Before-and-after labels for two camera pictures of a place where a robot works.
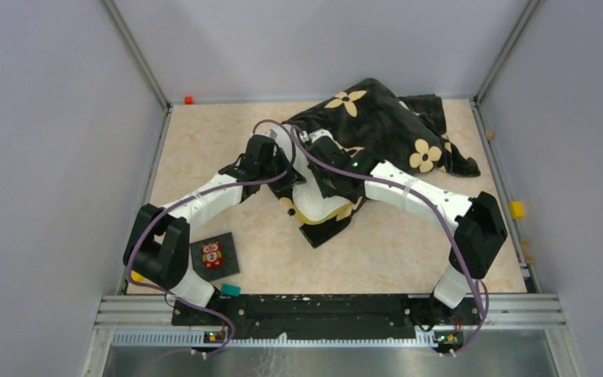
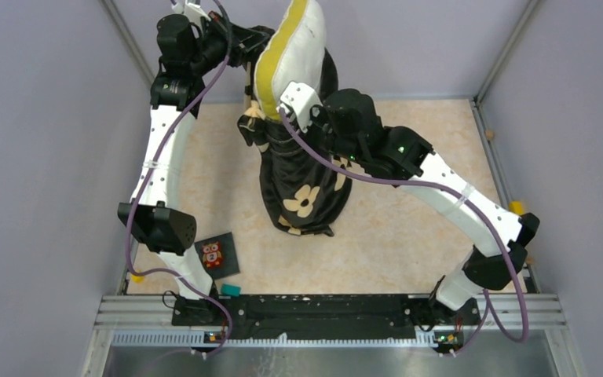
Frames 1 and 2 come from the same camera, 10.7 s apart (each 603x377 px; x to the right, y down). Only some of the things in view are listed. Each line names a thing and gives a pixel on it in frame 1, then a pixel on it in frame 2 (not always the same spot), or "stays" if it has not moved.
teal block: (230, 290) stays
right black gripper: (329, 192) -> (311, 118)
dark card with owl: (215, 257) stays
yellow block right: (516, 210) stays
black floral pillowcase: (407, 134) -> (305, 184)
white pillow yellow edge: (310, 204) -> (294, 52)
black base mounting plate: (353, 317) stays
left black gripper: (291, 179) -> (244, 41)
